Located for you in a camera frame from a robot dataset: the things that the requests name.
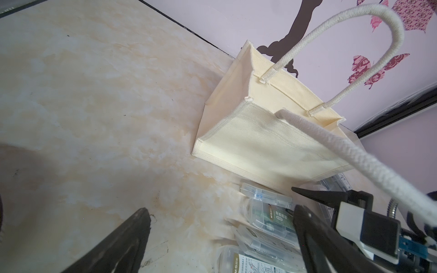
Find clear compass set case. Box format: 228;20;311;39
240;183;298;246

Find right arm metal hose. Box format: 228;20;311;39
386;198;399;219

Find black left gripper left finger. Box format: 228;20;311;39
64;208;151;273

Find cream canvas tote bag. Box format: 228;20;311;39
192;4;437;225

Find clear compass case white label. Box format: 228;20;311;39
232;225;306;273

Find clear compass case lower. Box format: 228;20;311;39
214;245;286;273

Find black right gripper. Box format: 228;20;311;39
291;187;437;273

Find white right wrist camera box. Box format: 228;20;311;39
335;202;401;265

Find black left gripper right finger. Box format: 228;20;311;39
293;205;383;273

